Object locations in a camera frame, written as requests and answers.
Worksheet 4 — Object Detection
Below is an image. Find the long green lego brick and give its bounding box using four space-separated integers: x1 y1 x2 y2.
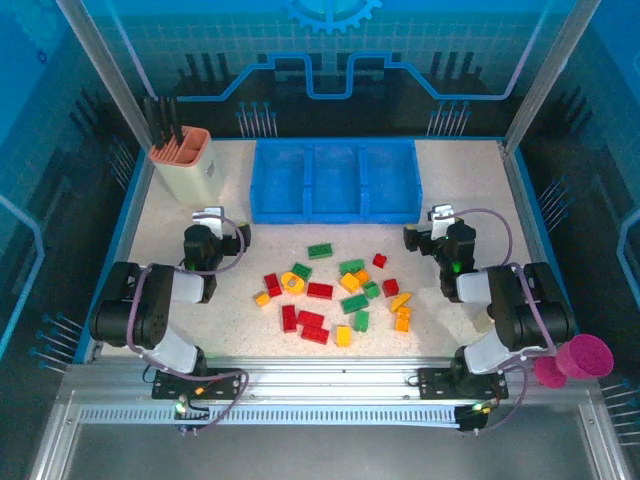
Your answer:
340 293 370 315

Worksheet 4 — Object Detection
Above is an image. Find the beige utensil holder pink rim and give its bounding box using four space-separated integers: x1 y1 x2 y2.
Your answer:
148 125 225 211

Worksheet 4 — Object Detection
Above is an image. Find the small beige bottle dark cap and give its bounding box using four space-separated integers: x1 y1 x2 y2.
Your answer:
472 307 497 335

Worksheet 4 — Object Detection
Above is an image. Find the small black controller board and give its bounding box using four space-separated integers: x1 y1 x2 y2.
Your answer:
457 401 497 433
172 394 211 436

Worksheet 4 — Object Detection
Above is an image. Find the magenta foam goblet shape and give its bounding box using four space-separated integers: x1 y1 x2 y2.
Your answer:
532 333 615 390

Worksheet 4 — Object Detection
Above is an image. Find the grey metal platform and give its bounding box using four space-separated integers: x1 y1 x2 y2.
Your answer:
27 389 640 480

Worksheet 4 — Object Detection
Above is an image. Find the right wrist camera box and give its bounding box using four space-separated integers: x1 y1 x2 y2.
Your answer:
427 203 457 240

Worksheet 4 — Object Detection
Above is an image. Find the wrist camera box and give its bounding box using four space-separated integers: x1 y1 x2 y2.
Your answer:
191 205 225 237
427 203 457 240

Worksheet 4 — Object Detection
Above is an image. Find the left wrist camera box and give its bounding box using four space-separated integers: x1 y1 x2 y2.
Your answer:
191 205 225 237

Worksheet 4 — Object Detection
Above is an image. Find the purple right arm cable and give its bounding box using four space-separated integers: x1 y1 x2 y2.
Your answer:
449 207 557 436

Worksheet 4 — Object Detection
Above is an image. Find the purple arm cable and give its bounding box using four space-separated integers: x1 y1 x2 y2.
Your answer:
449 207 557 436
126 214 250 436

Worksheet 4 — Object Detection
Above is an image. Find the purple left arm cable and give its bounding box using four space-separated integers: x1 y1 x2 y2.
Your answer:
126 214 250 436

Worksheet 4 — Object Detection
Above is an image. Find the black utensil handle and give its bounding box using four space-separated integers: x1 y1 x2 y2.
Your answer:
167 97 182 144
143 96 160 151
157 95 170 150

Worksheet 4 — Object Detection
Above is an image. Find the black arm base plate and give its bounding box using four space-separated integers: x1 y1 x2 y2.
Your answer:
417 367 510 401
151 367 245 401

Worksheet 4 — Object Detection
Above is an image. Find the blue table border frame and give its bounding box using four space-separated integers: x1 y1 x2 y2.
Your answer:
72 135 581 364

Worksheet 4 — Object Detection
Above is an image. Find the aluminium mounting rail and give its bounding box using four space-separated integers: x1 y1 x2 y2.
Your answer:
59 355 601 404

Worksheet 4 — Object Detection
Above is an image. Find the slotted grey cable duct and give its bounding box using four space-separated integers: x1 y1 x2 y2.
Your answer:
77 403 464 427

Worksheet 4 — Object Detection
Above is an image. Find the aluminium frame post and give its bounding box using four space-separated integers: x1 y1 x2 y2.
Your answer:
503 0 604 151
53 0 157 149

